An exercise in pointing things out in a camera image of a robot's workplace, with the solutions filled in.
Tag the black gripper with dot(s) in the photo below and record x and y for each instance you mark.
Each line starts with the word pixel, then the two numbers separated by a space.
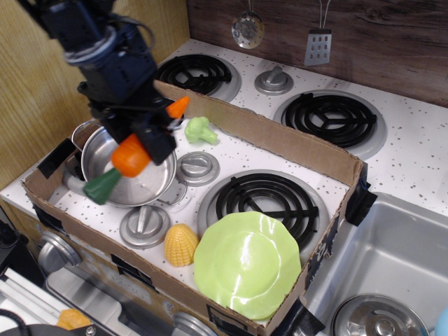
pixel 119 73

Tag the orange toy carrot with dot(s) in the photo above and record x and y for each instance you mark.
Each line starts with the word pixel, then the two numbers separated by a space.
pixel 130 157

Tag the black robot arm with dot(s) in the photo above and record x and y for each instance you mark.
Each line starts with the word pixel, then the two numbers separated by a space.
pixel 77 25

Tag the light green plastic plate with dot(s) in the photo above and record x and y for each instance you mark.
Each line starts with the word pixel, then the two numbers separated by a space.
pixel 248 262

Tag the green toy broccoli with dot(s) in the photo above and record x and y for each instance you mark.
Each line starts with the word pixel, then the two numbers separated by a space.
pixel 197 129

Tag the silver knob centre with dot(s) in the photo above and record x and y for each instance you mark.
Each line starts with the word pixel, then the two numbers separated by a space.
pixel 197 168

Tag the stainless steel pot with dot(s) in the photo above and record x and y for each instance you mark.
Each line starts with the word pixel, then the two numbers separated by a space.
pixel 104 184

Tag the silver knob front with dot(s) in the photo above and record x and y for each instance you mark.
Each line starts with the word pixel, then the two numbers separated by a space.
pixel 144 227

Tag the yellow toy corn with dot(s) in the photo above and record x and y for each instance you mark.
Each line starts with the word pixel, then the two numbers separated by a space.
pixel 179 245

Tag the silver knob back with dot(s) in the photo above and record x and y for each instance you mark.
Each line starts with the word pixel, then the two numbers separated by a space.
pixel 274 82

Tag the hanging slotted metal spoon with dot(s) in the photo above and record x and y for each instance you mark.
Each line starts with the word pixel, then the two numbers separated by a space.
pixel 248 30

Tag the front right black burner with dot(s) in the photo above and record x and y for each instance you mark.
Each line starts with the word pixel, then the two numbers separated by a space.
pixel 276 194

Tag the silver oven knob left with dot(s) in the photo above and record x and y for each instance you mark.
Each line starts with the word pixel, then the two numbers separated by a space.
pixel 56 253

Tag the silver oven knob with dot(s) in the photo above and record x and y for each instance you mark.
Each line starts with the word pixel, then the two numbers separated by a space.
pixel 56 253
pixel 185 325

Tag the hanging metal spatula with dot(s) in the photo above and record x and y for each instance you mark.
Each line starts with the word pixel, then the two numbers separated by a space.
pixel 319 40

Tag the brown cardboard fence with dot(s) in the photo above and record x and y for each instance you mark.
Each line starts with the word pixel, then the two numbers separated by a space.
pixel 288 144

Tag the silver oven knob bottom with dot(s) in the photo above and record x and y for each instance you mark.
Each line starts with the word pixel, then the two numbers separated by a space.
pixel 185 325

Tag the back right black burner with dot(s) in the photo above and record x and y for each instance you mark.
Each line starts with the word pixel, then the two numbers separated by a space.
pixel 343 119

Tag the orange toy piece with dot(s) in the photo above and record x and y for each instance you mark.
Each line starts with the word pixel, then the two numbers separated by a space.
pixel 71 319

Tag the grey toy sink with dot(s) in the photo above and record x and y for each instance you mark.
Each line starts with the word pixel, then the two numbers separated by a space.
pixel 399 250

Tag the silver pot lid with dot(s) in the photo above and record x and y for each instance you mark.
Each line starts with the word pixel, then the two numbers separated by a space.
pixel 375 314

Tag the light blue object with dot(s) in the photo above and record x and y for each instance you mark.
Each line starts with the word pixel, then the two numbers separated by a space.
pixel 441 326

